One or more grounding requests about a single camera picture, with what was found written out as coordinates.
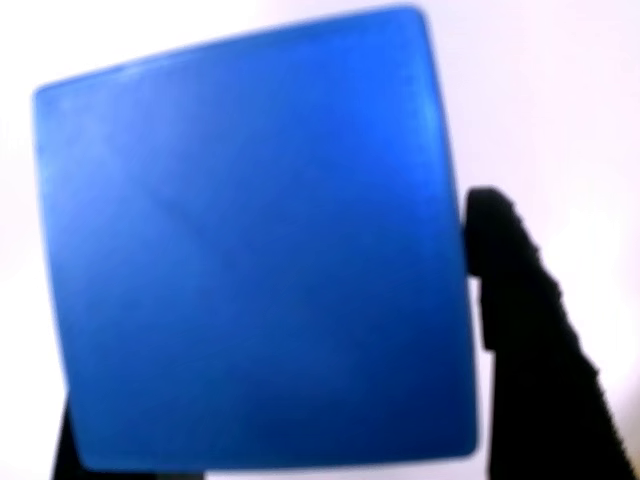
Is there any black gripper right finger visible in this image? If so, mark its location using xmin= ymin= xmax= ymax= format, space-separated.
xmin=464 ymin=186 xmax=640 ymax=480

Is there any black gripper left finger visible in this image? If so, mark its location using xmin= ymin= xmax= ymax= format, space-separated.
xmin=51 ymin=398 xmax=207 ymax=480

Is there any blue cube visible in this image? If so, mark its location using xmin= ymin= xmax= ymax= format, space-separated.
xmin=30 ymin=3 xmax=480 ymax=474

